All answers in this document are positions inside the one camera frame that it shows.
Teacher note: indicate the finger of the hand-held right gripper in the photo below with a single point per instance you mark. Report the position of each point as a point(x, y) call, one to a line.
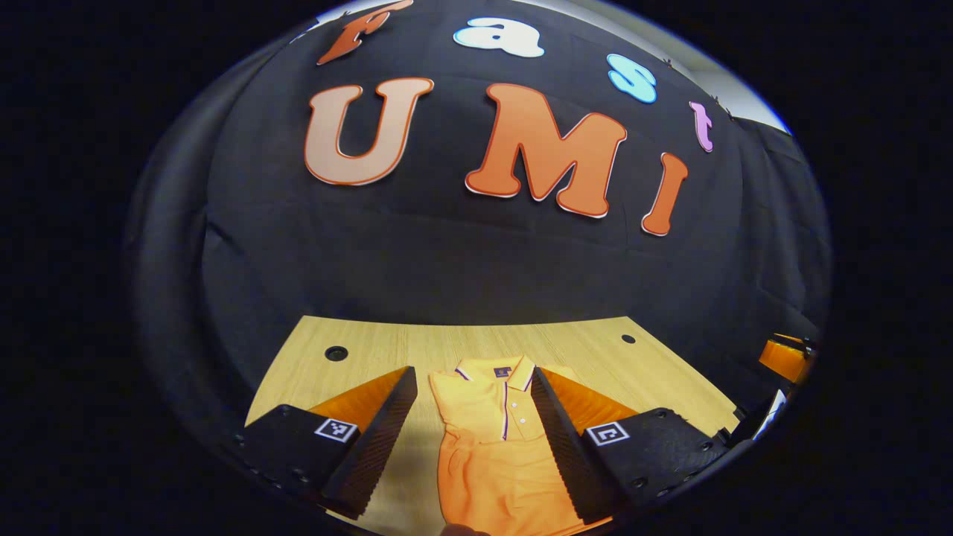
point(782, 361)

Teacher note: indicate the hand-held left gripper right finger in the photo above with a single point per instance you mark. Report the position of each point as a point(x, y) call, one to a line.
point(562, 447)

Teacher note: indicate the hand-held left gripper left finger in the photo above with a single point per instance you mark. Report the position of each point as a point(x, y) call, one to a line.
point(383, 439)

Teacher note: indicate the orange collared T-shirt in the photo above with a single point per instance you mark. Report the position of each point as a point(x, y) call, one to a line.
point(484, 476)

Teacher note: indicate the black backdrop cloth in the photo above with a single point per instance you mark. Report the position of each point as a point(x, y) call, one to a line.
point(167, 246)
point(461, 268)

